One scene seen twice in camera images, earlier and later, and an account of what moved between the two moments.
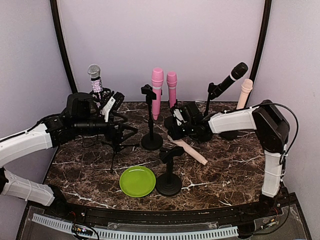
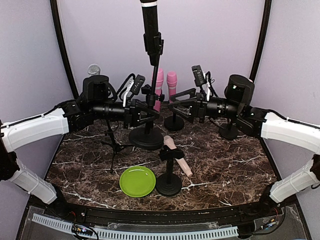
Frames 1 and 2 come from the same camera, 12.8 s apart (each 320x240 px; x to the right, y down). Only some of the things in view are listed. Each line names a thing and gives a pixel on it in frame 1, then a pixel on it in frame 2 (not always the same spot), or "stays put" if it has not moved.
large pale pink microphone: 190,150 → 169,143
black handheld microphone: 237,71 → 149,12
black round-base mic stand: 169,184 stays put
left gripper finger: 121,139 → 142,105
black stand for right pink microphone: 171,123 stays put
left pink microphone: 157,79 stays put
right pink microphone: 171,79 stays put
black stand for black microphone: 207,134 → 153,44
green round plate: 137,181 stays put
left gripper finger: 123,126 → 145,120
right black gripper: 176,134 → 201,103
